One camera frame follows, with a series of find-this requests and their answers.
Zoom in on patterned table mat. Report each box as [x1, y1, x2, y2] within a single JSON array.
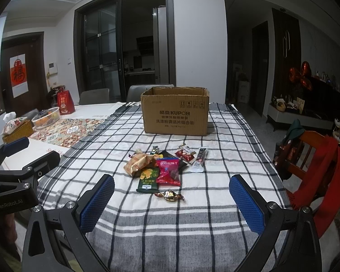
[[30, 119, 104, 148]]

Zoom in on beige orange snack bag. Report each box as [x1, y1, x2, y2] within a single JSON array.
[[123, 153, 155, 177]]

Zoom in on red gift bag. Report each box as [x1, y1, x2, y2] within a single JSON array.
[[57, 88, 75, 115]]

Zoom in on red fu wall poster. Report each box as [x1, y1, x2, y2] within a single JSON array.
[[10, 54, 29, 98]]

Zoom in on brown cardboard box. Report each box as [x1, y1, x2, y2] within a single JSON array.
[[141, 87, 209, 136]]

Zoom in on tissue pack in box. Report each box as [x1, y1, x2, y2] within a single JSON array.
[[1, 112, 34, 144]]

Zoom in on green cracker packet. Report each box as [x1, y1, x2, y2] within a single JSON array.
[[136, 167, 160, 193]]

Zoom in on white low tv cabinet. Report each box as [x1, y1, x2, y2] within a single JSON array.
[[267, 105, 333, 130]]

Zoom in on grey dining chair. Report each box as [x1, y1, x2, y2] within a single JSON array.
[[79, 88, 110, 106], [126, 84, 174, 102]]

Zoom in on red wooden chair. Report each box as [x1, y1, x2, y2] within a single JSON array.
[[273, 131, 340, 237]]

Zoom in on pink hawthorn snack packet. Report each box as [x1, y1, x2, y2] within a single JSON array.
[[156, 158, 181, 187]]

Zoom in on red balloons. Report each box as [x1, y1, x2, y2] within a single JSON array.
[[289, 61, 312, 90]]

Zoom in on gold candy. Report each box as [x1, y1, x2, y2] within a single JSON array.
[[154, 190, 185, 202]]

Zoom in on red wrapped candy packet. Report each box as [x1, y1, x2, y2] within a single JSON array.
[[175, 144, 196, 164]]

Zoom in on black cheese cracker packet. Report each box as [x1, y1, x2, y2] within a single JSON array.
[[160, 151, 187, 174]]

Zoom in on blue wrapped candy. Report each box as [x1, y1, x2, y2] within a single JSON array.
[[150, 146, 160, 155]]

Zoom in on black white long snack bar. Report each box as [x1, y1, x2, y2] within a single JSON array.
[[190, 147, 208, 172]]

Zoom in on round snack tray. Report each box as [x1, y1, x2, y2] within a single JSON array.
[[32, 107, 61, 130]]

